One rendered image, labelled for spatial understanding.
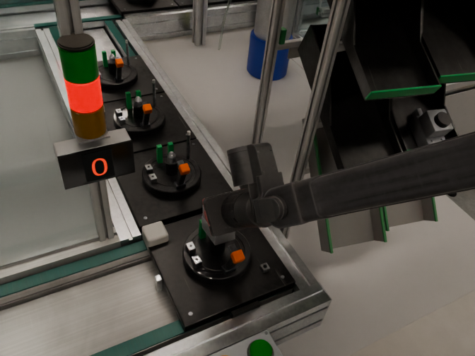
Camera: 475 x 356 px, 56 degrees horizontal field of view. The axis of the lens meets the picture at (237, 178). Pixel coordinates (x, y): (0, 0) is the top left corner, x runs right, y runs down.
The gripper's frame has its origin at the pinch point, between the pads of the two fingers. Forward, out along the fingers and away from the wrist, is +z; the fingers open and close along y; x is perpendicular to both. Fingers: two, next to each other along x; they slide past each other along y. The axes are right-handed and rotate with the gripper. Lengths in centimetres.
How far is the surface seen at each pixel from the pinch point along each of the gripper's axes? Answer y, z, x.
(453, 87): -130, 48, -20
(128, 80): -2, 53, -42
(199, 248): 3.0, 7.6, 6.7
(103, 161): 18.7, -3.3, -13.6
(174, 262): 8.3, 9.3, 8.0
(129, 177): 9.4, 28.0, -11.9
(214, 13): -53, 89, -76
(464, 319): -49, -5, 38
